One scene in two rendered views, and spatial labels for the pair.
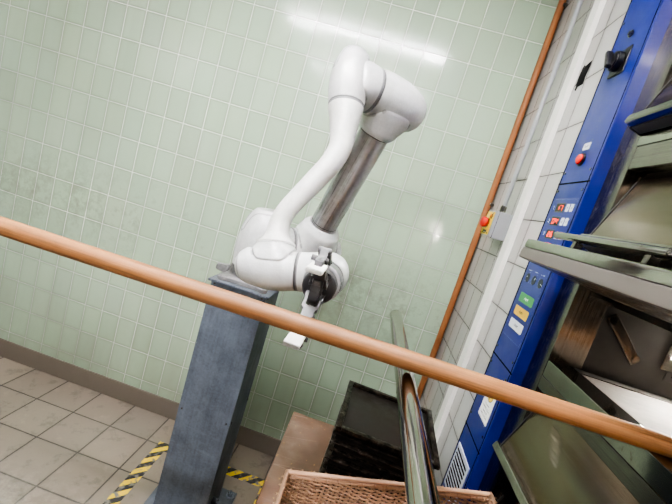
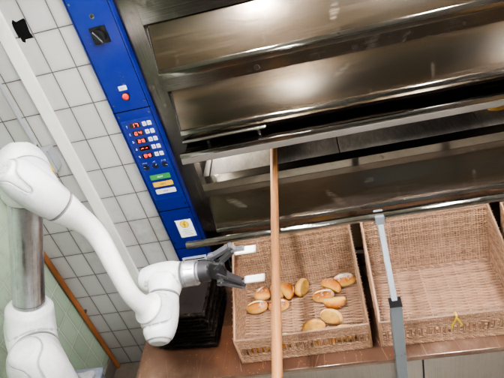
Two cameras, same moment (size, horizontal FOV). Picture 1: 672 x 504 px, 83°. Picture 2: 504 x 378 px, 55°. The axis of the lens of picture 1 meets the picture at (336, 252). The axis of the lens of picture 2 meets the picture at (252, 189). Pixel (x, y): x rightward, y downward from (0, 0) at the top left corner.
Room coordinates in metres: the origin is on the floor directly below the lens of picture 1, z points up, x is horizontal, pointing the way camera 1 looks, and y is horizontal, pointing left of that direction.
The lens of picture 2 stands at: (0.41, 1.20, 2.33)
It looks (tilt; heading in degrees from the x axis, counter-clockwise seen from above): 35 degrees down; 277
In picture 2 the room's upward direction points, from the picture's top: 16 degrees counter-clockwise
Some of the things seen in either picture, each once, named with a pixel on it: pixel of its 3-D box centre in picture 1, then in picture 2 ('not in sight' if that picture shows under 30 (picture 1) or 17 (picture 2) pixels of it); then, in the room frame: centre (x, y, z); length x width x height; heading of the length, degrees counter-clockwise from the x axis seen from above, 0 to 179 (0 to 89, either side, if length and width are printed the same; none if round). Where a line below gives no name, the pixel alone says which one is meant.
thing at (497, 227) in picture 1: (496, 225); (43, 160); (1.45, -0.55, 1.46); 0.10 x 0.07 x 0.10; 176
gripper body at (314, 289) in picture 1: (317, 288); (211, 270); (0.78, 0.01, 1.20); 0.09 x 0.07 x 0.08; 176
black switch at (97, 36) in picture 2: (616, 51); (95, 30); (1.00, -0.51, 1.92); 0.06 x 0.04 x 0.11; 176
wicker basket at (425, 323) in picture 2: not in sight; (436, 272); (-0.05, -0.21, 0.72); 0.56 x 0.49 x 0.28; 175
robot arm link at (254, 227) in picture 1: (263, 238); (39, 368); (1.34, 0.26, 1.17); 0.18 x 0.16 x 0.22; 120
